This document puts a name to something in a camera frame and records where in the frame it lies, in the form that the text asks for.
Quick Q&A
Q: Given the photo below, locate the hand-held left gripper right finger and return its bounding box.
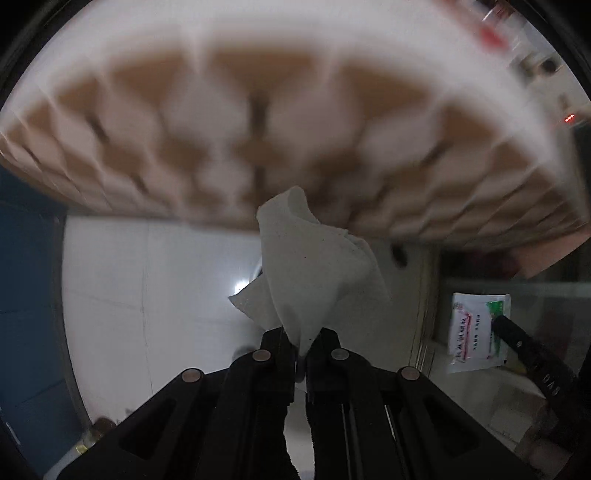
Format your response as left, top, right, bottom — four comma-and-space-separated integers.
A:
305, 327, 539, 480

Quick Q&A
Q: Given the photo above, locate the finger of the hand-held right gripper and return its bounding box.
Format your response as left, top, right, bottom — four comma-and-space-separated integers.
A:
491, 315, 579, 408

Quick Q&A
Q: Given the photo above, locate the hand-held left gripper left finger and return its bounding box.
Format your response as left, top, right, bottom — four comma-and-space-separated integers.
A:
55, 327, 297, 480

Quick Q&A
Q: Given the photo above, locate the white packet with green print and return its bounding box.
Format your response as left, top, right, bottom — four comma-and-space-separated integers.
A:
445, 292, 512, 375

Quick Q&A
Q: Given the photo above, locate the white tissue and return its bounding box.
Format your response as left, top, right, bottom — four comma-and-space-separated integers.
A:
228, 186, 390, 359

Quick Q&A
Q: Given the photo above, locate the brown and white patterned surface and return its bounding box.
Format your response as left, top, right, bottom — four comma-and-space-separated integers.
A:
0, 0, 591, 252

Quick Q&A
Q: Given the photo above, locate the blue panel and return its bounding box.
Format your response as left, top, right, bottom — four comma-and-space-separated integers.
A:
0, 173, 89, 462

